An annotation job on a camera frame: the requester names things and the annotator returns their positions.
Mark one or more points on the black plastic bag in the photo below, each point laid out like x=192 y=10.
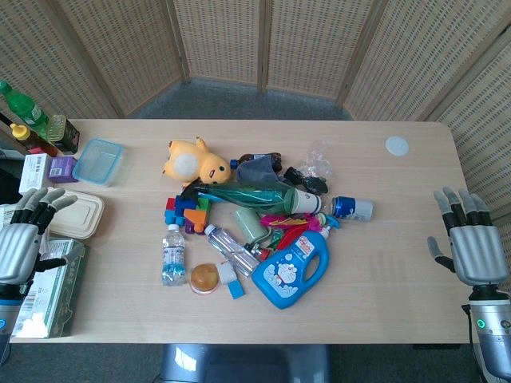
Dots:
x=307 y=180

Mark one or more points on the clear crumpled plastic wrap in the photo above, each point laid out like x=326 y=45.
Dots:
x=319 y=159

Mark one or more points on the white barcode box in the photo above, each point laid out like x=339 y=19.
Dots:
x=34 y=171

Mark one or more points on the green and white carton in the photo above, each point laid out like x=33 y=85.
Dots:
x=56 y=291

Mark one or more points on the beige lunch box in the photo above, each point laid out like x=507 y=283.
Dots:
x=78 y=215

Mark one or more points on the purple small box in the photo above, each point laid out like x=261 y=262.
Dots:
x=62 y=168

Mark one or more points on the blue plastic food container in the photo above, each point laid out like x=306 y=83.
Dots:
x=97 y=161

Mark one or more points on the pale green paint roller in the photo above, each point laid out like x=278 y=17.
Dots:
x=249 y=225

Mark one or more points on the clear empty plastic bottle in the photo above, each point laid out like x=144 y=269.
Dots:
x=231 y=249

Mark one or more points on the colourful feather shuttlecock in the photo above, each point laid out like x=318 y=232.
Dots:
x=295 y=221

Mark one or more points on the woven folding screen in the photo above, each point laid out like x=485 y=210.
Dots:
x=255 y=48

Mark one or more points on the white paper cup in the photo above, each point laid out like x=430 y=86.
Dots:
x=307 y=200

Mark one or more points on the blue detergent bottle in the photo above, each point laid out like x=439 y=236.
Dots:
x=293 y=267

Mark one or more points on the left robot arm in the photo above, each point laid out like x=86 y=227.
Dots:
x=6 y=323

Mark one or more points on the white round table cap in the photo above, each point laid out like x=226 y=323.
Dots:
x=397 y=145

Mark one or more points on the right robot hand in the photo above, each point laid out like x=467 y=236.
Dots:
x=475 y=251

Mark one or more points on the small labelled water bottle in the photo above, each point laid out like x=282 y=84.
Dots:
x=173 y=255

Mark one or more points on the grey cloth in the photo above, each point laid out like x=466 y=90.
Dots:
x=255 y=170

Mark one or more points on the red snack packet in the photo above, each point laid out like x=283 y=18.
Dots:
x=279 y=241

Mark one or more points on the colourful toy blocks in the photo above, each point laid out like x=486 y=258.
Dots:
x=189 y=213

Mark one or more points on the yellow plush toy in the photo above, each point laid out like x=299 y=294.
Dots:
x=195 y=161

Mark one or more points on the dark tea tin box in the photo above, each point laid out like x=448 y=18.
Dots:
x=64 y=133

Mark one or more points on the orange jelly cup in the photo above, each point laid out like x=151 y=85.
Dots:
x=204 y=279

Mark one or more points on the white paper packet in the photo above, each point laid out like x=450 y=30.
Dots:
x=8 y=217

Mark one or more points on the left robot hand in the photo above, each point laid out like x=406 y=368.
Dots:
x=18 y=247

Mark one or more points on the green plastic bottle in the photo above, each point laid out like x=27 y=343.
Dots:
x=247 y=196

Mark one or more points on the brown cola bottle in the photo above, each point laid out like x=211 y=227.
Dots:
x=255 y=156

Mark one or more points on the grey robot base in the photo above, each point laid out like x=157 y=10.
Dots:
x=245 y=363

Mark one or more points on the green soda bottle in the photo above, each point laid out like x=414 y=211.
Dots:
x=24 y=107

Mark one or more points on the blue and white can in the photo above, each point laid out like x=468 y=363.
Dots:
x=353 y=207

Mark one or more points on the yellow capped sauce bottle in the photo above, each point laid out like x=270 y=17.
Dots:
x=34 y=140

